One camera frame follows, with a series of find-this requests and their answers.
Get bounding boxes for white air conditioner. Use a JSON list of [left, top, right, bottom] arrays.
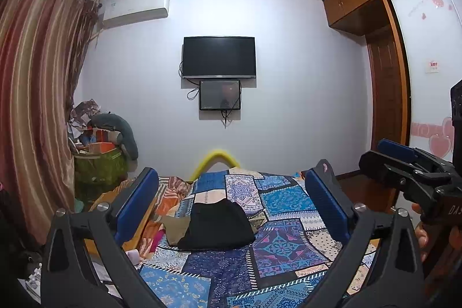
[[99, 0, 170, 29]]

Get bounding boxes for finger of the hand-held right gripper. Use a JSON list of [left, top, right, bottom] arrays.
[[377, 139, 434, 168], [359, 151, 416, 194]]

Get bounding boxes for olive green pants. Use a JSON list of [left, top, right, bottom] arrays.
[[161, 213, 268, 247]]

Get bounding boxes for large black wall television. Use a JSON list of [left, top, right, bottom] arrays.
[[181, 36, 257, 79]]

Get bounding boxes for blue patchwork blanket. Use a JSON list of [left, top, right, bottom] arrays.
[[137, 167, 379, 308]]

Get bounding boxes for yellow foam tube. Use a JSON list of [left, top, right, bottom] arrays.
[[189, 148, 241, 182]]

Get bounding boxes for dark cloth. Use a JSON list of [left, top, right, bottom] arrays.
[[0, 182, 46, 298]]

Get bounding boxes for black pink gaming chair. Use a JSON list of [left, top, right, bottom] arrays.
[[319, 159, 340, 182]]

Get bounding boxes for pile of colourful clutter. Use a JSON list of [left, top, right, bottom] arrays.
[[68, 99, 121, 155]]

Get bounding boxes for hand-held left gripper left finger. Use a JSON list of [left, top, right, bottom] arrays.
[[40, 167, 167, 308]]

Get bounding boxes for white sliding wardrobe door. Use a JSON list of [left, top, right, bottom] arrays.
[[386, 0, 462, 164]]

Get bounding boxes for striped brown curtain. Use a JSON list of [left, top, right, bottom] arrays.
[[0, 0, 100, 251]]

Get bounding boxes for person's right hand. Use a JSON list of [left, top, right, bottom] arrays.
[[411, 203, 430, 262]]

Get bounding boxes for orange patterned cloth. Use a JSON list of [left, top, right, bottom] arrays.
[[137, 175, 197, 258]]

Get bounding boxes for small black wall monitor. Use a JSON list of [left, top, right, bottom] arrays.
[[199, 79, 242, 111]]

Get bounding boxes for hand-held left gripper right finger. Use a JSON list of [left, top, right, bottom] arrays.
[[301, 159, 426, 308]]

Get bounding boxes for grey plush pillow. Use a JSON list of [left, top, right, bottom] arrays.
[[88, 112, 139, 160]]

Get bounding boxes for green box with clutter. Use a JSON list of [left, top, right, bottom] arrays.
[[74, 145, 131, 204]]

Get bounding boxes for black pants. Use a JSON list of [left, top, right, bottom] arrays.
[[177, 200, 256, 251]]

